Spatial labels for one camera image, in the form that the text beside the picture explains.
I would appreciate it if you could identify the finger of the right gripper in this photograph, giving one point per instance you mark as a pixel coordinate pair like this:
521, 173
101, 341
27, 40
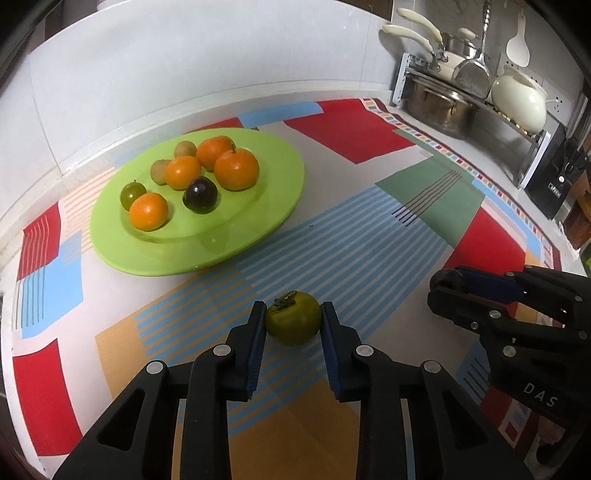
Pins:
489, 281
466, 313

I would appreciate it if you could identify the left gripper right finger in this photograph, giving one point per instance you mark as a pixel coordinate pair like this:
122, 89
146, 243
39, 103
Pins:
415, 421

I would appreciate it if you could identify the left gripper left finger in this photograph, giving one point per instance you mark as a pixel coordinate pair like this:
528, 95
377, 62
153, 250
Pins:
134, 437

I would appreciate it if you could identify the small orange mandarin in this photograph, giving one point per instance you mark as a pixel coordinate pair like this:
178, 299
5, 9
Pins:
148, 212

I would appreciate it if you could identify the yellow green fruit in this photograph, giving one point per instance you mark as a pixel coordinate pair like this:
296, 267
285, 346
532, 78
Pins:
131, 192

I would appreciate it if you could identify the dark purple plum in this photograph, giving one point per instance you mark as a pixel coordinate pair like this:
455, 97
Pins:
201, 196

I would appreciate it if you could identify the oval orange mandarin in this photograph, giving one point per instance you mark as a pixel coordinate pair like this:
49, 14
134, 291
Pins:
182, 171

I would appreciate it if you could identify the brownish green round fruit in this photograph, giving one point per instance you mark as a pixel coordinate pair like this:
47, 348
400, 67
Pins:
158, 171

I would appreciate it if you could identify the round orange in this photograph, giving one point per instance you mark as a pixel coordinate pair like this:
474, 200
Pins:
236, 170

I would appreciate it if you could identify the small tan fruit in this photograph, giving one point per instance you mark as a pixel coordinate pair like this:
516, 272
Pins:
185, 148

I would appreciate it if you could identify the large orange with stem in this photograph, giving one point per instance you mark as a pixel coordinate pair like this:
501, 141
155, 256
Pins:
210, 149

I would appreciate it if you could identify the black box appliance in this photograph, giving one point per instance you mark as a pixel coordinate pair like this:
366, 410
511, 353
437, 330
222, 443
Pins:
561, 166

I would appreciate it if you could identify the metal dish rack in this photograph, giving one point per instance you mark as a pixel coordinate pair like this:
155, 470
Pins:
513, 146

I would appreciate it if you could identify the green plastic plate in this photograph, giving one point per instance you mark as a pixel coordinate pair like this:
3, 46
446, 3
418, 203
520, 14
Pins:
188, 241

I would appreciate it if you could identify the steel pot on rack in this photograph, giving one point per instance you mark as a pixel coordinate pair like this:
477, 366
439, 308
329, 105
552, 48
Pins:
439, 107

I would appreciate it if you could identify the colourful patchwork table mat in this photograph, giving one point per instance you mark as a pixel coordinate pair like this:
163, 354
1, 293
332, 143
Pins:
387, 202

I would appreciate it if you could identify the metal spatula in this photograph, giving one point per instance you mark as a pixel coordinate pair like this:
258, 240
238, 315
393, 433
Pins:
473, 75

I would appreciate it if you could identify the white rice paddle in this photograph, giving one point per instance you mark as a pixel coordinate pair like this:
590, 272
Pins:
517, 50

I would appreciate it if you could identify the cream pan handle lower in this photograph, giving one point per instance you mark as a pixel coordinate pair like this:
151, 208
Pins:
404, 32

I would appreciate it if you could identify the cream pan handle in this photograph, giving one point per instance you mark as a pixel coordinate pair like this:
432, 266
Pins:
404, 32
419, 19

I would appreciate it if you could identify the cream pan handle upper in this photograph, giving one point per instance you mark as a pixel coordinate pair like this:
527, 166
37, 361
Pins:
419, 19

